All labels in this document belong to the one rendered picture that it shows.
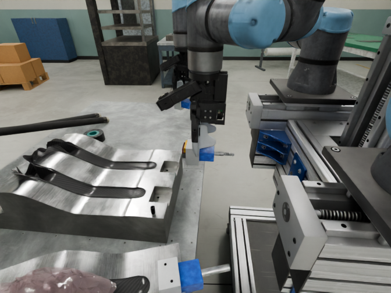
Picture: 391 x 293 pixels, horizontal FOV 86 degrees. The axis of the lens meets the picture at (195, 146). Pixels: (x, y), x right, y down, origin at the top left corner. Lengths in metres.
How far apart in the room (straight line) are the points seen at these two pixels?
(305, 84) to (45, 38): 7.24
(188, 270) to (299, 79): 0.64
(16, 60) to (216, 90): 5.04
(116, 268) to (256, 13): 0.48
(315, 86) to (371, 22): 7.58
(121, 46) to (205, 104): 4.06
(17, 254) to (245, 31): 0.65
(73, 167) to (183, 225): 0.33
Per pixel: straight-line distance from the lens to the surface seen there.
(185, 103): 0.89
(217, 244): 1.50
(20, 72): 5.15
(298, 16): 0.46
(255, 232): 1.33
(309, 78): 0.78
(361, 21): 8.18
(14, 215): 0.67
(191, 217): 0.59
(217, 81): 0.48
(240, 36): 0.37
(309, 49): 0.79
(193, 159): 0.57
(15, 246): 0.69
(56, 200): 0.58
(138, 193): 0.55
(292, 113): 0.80
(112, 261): 0.48
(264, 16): 0.36
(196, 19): 0.44
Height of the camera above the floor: 1.26
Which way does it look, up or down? 33 degrees down
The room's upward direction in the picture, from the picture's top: straight up
